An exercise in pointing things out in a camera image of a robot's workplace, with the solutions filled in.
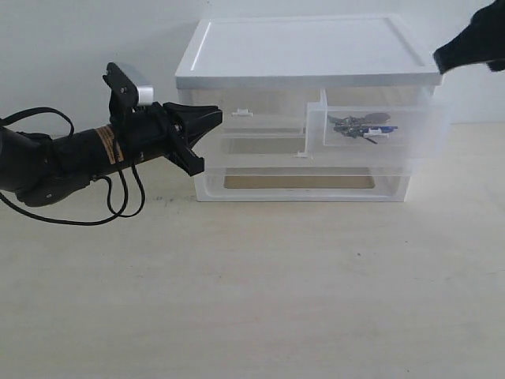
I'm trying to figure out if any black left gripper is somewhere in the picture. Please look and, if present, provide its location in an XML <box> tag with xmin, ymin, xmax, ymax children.
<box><xmin>114</xmin><ymin>103</ymin><xmax>223</xmax><ymax>176</ymax></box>

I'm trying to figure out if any key bunch with blue tag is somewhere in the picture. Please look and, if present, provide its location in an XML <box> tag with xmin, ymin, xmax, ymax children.
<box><xmin>327</xmin><ymin>112</ymin><xmax>398</xmax><ymax>144</ymax></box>

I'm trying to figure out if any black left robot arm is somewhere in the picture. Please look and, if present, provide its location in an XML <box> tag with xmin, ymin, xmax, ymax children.
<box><xmin>1</xmin><ymin>103</ymin><xmax>223</xmax><ymax>208</ymax></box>

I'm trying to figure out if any white plastic drawer cabinet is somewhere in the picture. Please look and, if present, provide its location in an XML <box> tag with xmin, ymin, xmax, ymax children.
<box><xmin>175</xmin><ymin>15</ymin><xmax>441</xmax><ymax>202</ymax></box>

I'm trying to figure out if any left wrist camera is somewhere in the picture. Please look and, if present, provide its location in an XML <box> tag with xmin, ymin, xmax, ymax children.
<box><xmin>103</xmin><ymin>62</ymin><xmax>155</xmax><ymax>118</ymax></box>

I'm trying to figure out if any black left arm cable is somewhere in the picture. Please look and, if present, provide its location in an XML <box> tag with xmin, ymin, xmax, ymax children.
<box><xmin>0</xmin><ymin>105</ymin><xmax>145</xmax><ymax>227</ymax></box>

